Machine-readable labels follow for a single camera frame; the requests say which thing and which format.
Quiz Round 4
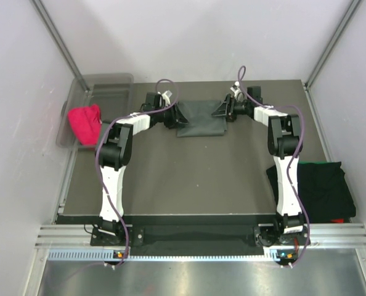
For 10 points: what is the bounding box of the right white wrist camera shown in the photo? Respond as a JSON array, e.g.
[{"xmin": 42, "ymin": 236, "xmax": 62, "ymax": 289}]
[{"xmin": 230, "ymin": 81, "xmax": 245, "ymax": 101}]

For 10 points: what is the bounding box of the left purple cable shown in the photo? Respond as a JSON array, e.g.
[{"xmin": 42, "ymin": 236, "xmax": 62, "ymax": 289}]
[{"xmin": 94, "ymin": 78, "xmax": 181, "ymax": 268}]

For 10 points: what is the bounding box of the aluminium frame rail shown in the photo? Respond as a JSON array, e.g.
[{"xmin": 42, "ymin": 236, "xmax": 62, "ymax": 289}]
[{"xmin": 35, "ymin": 223, "xmax": 366, "ymax": 249}]

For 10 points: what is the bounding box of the slotted grey cable duct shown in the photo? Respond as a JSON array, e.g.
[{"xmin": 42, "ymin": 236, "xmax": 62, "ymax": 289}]
[{"xmin": 47, "ymin": 249, "xmax": 295, "ymax": 263}]

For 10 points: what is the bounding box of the green folded t shirt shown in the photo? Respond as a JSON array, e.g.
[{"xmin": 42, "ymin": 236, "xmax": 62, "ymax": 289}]
[{"xmin": 299, "ymin": 161, "xmax": 340, "ymax": 165}]

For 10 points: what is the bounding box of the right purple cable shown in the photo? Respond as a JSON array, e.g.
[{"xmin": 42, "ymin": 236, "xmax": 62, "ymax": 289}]
[{"xmin": 237, "ymin": 65, "xmax": 312, "ymax": 268}]

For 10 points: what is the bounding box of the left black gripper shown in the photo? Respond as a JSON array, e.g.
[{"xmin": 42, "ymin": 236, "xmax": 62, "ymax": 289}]
[{"xmin": 155, "ymin": 101, "xmax": 189, "ymax": 129}]

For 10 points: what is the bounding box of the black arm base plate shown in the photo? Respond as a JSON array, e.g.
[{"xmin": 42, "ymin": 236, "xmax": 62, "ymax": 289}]
[{"xmin": 88, "ymin": 214, "xmax": 309, "ymax": 255}]

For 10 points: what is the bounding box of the clear plastic bin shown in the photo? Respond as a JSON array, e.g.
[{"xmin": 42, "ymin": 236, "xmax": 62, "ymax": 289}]
[{"xmin": 56, "ymin": 73, "xmax": 134, "ymax": 149}]

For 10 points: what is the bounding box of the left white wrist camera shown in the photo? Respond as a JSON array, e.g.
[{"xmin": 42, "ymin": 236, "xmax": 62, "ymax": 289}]
[{"xmin": 159, "ymin": 90, "xmax": 172, "ymax": 109}]

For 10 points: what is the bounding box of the grey t shirt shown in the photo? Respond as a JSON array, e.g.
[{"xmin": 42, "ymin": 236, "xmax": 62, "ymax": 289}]
[{"xmin": 176, "ymin": 101, "xmax": 227, "ymax": 138}]

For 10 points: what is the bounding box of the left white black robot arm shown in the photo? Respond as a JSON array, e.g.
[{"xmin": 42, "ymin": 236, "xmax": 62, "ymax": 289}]
[{"xmin": 93, "ymin": 91, "xmax": 189, "ymax": 245}]

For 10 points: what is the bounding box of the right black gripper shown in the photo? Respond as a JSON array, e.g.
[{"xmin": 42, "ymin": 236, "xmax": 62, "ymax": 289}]
[{"xmin": 211, "ymin": 95, "xmax": 250, "ymax": 123}]

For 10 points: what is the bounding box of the purple cable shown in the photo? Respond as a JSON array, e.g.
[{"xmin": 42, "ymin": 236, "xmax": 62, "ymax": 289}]
[
  {"xmin": 94, "ymin": 78, "xmax": 181, "ymax": 268},
  {"xmin": 237, "ymin": 65, "xmax": 312, "ymax": 268}
]

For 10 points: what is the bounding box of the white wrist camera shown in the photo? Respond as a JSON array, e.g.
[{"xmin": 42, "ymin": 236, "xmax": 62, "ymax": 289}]
[
  {"xmin": 230, "ymin": 81, "xmax": 245, "ymax": 101},
  {"xmin": 159, "ymin": 90, "xmax": 172, "ymax": 109}
]

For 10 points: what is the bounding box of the red folded t shirt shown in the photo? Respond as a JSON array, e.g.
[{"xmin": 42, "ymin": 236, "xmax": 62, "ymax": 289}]
[{"xmin": 331, "ymin": 218, "xmax": 344, "ymax": 224}]

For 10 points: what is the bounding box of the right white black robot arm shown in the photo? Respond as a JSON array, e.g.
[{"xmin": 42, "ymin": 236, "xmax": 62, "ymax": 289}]
[{"xmin": 211, "ymin": 81, "xmax": 305, "ymax": 244}]

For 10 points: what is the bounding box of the black folded t shirt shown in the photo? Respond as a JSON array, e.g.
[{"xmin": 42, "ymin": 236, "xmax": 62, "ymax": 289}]
[{"xmin": 265, "ymin": 161, "xmax": 357, "ymax": 223}]

